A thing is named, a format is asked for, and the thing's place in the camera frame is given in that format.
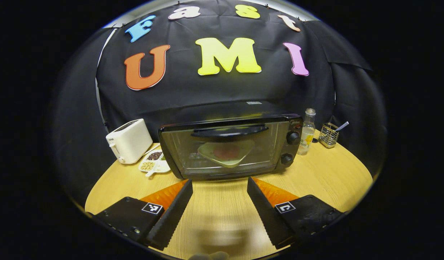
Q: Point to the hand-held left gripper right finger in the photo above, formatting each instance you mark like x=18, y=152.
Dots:
x=267, y=213

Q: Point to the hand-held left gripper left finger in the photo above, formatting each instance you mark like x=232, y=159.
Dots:
x=173, y=213

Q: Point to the black electric oven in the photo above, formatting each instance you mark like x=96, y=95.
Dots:
x=290, y=159

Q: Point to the white square dish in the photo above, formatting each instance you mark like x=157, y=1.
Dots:
x=207, y=153

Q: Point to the pink ham slice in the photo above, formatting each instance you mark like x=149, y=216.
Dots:
x=226, y=152

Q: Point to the white divided dish with grains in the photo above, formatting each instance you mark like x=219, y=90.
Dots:
x=153, y=165

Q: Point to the clear glass bottle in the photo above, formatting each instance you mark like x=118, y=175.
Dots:
x=306, y=137

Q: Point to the white toaster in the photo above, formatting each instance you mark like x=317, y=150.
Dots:
x=130, y=139

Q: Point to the striped straw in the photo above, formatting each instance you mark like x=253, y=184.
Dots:
x=342, y=126

